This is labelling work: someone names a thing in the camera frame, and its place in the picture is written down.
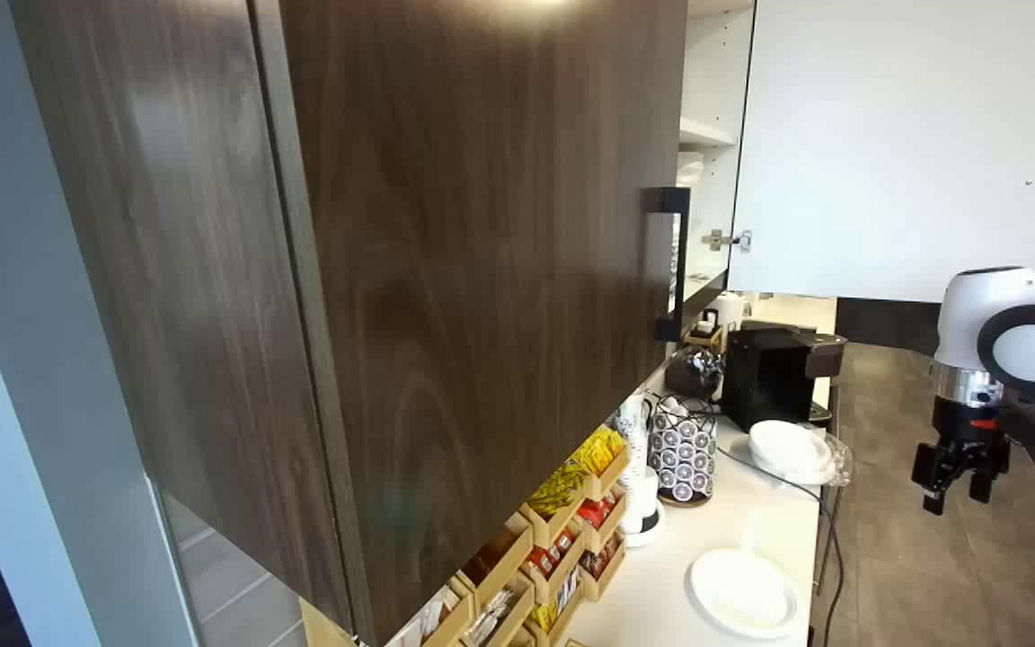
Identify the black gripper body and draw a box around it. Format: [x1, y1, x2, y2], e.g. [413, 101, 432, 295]
[911, 400, 1014, 484]

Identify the dark wood upper cabinet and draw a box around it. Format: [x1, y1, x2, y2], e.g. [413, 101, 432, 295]
[9, 0, 694, 647]

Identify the white open cabinet door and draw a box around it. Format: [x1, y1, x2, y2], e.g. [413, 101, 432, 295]
[728, 0, 1035, 309]

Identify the white paper plate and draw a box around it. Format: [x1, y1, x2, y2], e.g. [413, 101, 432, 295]
[687, 546, 806, 642]

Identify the wooden tea bag organizer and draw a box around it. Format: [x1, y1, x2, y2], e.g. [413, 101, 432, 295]
[298, 425, 637, 647]

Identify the dark metal jug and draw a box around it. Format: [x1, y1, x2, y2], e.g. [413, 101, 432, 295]
[663, 345, 731, 406]

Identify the wire coffee pod carousel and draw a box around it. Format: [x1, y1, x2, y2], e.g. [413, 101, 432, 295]
[643, 400, 722, 505]

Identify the dark power cable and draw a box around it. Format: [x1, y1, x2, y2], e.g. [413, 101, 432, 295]
[721, 438, 852, 647]

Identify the black coffee machine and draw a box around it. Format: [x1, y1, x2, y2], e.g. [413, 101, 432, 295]
[721, 318, 852, 430]

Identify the white cabinet interior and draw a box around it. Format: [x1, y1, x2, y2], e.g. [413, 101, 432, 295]
[674, 0, 764, 304]

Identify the silver door hinge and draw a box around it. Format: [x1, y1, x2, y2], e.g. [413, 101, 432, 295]
[703, 225, 759, 259]

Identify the black cabinet handle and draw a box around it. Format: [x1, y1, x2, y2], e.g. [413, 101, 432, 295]
[639, 183, 694, 345]

